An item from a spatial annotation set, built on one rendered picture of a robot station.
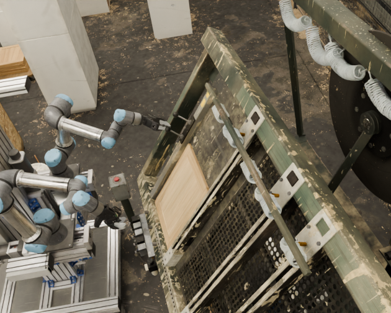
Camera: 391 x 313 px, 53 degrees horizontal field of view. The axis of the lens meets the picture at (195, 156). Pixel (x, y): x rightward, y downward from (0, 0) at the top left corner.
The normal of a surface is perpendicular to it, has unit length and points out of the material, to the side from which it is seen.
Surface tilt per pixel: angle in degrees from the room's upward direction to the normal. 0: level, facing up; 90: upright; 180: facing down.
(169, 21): 90
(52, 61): 90
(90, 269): 0
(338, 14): 0
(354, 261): 57
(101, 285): 0
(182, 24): 90
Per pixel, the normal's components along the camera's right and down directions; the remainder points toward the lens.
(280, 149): -0.86, -0.14
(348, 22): -0.11, -0.68
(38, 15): 0.14, 0.72
